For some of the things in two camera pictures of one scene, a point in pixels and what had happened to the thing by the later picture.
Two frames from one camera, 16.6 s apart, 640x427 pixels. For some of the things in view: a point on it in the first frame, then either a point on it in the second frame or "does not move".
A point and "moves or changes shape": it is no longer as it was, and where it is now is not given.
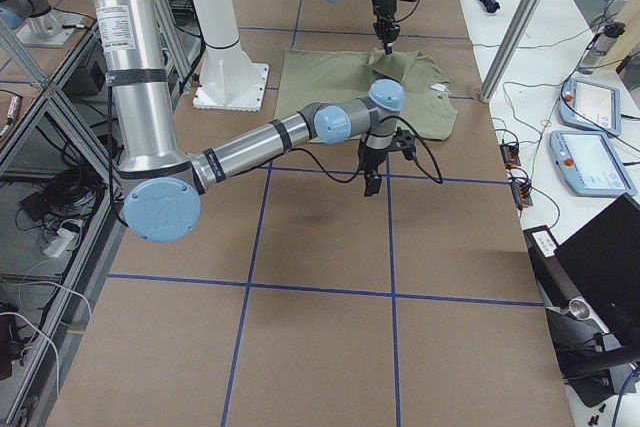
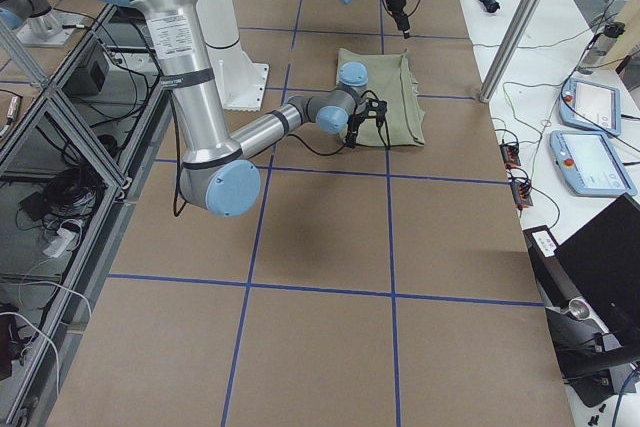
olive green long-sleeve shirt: x=325 y=77 moves or changes shape
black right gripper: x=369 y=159 → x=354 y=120
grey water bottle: x=600 y=47 does not move
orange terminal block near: x=521 y=193 does not move
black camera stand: x=591 y=357 does not move
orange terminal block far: x=510 y=155 does not move
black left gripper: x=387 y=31 → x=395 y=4
